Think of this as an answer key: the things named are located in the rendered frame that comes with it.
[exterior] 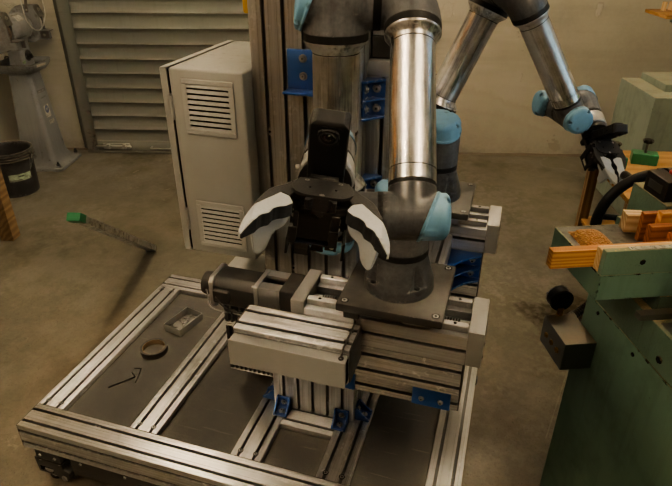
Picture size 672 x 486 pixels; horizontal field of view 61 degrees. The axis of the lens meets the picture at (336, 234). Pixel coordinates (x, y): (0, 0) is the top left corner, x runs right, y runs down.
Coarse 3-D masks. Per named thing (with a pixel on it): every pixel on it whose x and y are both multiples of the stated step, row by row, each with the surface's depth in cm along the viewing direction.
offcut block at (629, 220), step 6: (624, 210) 130; (630, 210) 130; (636, 210) 130; (624, 216) 129; (630, 216) 128; (636, 216) 128; (624, 222) 129; (630, 222) 128; (636, 222) 128; (624, 228) 129; (630, 228) 129; (636, 228) 129
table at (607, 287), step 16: (608, 224) 133; (560, 240) 130; (624, 240) 126; (576, 272) 123; (592, 272) 117; (656, 272) 115; (592, 288) 117; (608, 288) 115; (624, 288) 116; (640, 288) 116; (656, 288) 117
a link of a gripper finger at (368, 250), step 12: (360, 204) 65; (348, 216) 63; (360, 216) 62; (372, 216) 63; (348, 228) 66; (360, 228) 62; (372, 228) 60; (384, 228) 61; (360, 240) 64; (372, 240) 60; (384, 240) 59; (360, 252) 65; (372, 252) 62; (384, 252) 58; (372, 264) 63
